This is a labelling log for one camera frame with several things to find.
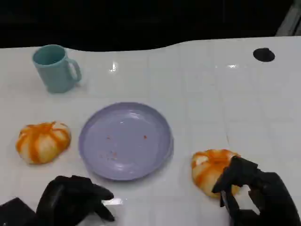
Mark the lilac plate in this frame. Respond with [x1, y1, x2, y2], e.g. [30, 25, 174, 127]
[78, 101, 174, 182]

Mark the black table cable grommet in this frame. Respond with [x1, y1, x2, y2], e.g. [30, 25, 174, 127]
[253, 48, 276, 63]

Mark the orange and white bread roll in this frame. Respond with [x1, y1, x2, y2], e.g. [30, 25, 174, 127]
[15, 121, 72, 165]
[191, 148, 242, 198]

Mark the pale green mug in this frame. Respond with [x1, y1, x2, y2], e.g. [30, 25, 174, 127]
[32, 44, 82, 94]

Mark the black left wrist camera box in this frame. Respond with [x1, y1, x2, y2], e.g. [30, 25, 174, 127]
[0, 197, 36, 226]

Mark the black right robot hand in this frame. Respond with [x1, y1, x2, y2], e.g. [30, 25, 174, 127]
[211, 156, 301, 226]

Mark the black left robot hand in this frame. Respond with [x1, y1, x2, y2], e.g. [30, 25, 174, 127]
[36, 175, 116, 226]

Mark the grey metal frame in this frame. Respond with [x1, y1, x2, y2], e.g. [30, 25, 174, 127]
[275, 0, 301, 37]

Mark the black backdrop cloth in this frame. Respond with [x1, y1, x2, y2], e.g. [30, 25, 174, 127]
[0, 0, 290, 52]

